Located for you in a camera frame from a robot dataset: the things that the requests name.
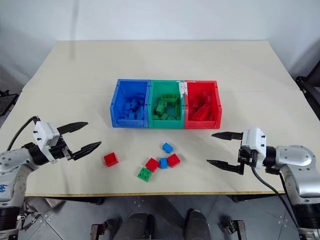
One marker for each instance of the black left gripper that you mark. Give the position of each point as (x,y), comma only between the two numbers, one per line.
(58,150)

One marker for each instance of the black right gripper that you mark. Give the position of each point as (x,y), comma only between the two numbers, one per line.
(247,157)

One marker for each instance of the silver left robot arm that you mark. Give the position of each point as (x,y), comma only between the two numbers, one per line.
(15,165)

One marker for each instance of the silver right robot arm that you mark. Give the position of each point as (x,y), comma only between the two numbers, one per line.
(297,162)

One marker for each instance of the red square toy brick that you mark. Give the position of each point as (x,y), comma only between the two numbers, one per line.
(152,164)
(111,159)
(174,160)

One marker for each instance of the long red toy brick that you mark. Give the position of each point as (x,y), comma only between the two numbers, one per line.
(200,114)

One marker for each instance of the red plastic storage bin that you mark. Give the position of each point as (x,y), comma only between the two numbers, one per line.
(202,105)

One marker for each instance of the black table foot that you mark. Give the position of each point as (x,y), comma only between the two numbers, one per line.
(241,198)
(96,200)

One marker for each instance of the blue small toy brick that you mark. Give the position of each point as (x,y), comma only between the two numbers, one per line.
(163,163)
(167,147)

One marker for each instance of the blue plastic storage bin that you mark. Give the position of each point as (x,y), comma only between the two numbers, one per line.
(130,103)

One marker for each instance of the green square toy brick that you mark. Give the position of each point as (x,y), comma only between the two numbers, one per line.
(144,173)

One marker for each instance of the green plastic storage bin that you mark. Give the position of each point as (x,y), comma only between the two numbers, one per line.
(167,103)

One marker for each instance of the white torn tape label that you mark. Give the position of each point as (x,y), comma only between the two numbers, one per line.
(183,87)

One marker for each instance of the long green toy brick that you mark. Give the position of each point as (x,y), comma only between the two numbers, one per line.
(171,97)

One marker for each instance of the dark rounded shape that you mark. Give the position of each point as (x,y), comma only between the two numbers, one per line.
(136,226)
(197,225)

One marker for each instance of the black equipment stand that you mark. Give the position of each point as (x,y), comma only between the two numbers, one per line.
(6,100)

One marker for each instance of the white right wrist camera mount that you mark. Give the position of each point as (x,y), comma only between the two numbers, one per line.
(253,142)

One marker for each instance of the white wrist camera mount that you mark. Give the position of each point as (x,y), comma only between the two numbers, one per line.
(253,142)
(43,135)

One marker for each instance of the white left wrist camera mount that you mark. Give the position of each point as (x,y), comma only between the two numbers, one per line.
(43,135)

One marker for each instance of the rusty metal bracket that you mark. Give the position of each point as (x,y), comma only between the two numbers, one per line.
(235,227)
(101,227)

